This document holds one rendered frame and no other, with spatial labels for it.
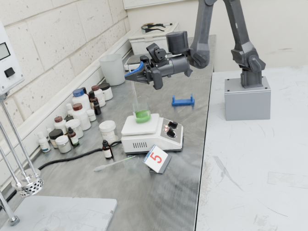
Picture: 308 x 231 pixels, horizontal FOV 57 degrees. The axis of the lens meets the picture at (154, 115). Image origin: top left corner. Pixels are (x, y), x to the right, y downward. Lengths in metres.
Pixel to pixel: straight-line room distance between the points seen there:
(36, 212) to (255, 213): 0.58
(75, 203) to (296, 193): 0.59
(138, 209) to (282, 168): 0.42
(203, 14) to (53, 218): 0.74
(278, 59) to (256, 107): 1.37
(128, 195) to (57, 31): 0.90
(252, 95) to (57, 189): 0.72
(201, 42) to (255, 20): 1.40
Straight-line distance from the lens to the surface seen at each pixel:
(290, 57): 2.44
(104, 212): 0.81
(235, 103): 1.06
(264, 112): 1.09
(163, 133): 0.95
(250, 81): 1.07
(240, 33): 1.01
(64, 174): 1.01
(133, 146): 0.96
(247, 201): 0.78
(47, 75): 1.34
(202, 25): 0.94
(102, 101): 1.38
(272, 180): 0.85
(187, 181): 0.84
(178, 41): 0.91
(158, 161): 0.91
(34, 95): 1.26
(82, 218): 0.82
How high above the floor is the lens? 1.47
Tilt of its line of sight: 28 degrees down
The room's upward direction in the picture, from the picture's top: 11 degrees counter-clockwise
